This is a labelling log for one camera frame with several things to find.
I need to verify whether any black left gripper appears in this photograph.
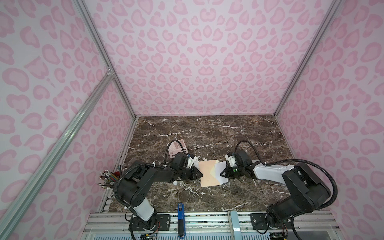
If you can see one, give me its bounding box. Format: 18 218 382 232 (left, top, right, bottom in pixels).
178 166 204 180

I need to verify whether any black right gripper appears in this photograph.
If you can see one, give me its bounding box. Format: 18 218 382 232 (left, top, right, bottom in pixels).
218 164 245 180

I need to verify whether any peach pink envelope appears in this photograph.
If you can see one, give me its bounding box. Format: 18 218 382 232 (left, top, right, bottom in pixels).
199 160 220 188

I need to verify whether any white letter paper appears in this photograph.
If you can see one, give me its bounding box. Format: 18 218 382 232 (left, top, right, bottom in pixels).
215 162 228 185

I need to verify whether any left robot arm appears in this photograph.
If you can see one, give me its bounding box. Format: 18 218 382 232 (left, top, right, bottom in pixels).
113 149 203 228

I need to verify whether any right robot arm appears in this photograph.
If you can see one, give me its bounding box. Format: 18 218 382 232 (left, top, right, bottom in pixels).
220 146 338 236

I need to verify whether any pink desk calculator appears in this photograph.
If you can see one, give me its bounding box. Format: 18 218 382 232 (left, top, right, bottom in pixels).
168 140 188 159

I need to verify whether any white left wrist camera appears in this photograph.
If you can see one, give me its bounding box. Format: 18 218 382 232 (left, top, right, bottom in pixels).
187 156 199 169

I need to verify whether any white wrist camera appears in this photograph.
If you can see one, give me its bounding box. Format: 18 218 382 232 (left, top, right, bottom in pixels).
225 154 237 168
187 156 199 169

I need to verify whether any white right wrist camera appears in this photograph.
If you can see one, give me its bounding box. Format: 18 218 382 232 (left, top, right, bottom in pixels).
225 154 237 168

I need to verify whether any blue black tool on rail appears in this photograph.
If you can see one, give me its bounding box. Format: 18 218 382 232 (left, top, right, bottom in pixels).
177 203 186 239

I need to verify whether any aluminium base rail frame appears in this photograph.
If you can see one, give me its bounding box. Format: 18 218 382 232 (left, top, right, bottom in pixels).
81 211 344 240

